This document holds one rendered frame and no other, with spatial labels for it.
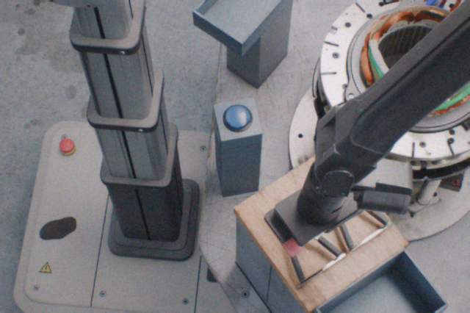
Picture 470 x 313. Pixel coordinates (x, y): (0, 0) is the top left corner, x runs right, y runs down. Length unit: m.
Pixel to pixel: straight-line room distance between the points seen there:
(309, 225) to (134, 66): 0.44
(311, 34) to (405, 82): 0.96
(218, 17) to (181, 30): 1.20
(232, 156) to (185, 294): 0.72
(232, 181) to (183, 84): 1.09
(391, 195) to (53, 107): 1.74
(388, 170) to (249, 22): 0.58
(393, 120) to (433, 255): 0.77
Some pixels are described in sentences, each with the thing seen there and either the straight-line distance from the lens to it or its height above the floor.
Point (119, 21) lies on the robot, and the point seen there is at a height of 1.22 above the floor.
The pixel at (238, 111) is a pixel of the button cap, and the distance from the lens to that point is 1.47.
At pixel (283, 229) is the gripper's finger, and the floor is 1.24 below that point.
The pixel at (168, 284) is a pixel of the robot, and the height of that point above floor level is 0.26.
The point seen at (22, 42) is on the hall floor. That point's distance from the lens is 2.84.
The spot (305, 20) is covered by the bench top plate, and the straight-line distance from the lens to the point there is 1.88.
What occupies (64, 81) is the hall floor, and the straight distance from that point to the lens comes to 2.74.
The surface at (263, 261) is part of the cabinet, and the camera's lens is 1.44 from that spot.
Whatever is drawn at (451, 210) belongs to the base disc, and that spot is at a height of 0.80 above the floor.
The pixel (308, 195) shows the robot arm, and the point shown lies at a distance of 1.11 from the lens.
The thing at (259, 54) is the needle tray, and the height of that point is 0.92.
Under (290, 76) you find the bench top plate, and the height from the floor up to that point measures 0.78.
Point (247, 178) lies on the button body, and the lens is 1.63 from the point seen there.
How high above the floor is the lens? 2.36
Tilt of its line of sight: 66 degrees down
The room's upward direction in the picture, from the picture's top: straight up
